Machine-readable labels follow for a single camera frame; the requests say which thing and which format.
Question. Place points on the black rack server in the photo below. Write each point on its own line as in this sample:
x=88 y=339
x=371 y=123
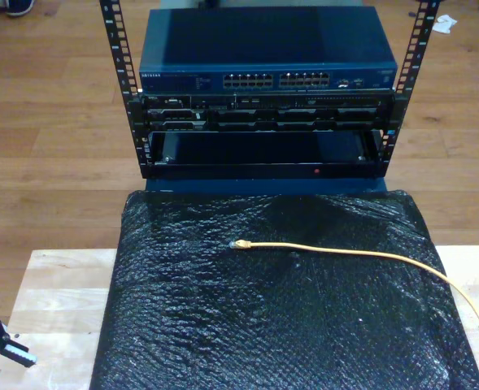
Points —
x=296 y=118

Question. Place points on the blue network switch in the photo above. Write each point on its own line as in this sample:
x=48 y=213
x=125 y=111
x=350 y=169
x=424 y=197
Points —
x=223 y=40

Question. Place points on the person's foot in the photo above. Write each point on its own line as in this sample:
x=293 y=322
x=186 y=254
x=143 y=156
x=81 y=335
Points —
x=19 y=7

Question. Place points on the black server rack frame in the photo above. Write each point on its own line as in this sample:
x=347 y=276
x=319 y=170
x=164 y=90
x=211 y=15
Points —
x=113 y=40

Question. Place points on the crumpled white paper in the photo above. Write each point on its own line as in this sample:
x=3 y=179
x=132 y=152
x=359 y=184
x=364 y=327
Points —
x=444 y=25

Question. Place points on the black bubble wrap mat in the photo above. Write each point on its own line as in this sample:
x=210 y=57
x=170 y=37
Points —
x=263 y=325

